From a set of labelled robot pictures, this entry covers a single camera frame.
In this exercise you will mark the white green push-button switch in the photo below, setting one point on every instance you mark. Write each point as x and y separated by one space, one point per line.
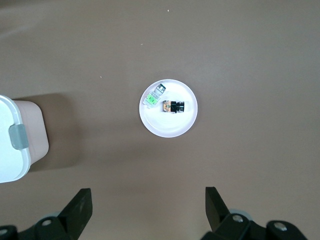
151 99

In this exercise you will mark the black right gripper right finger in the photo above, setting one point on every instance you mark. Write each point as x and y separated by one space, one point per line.
220 220

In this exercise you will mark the black orange push-button switch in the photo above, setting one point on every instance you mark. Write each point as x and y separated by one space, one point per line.
175 106

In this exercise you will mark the pink storage box white lid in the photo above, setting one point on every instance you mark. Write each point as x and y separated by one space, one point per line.
7 150

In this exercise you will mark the brown table mat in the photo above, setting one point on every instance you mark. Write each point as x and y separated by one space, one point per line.
225 62

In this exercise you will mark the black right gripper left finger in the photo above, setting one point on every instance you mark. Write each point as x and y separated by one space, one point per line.
75 215

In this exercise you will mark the pink round plate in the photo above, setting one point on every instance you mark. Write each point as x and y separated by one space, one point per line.
170 125

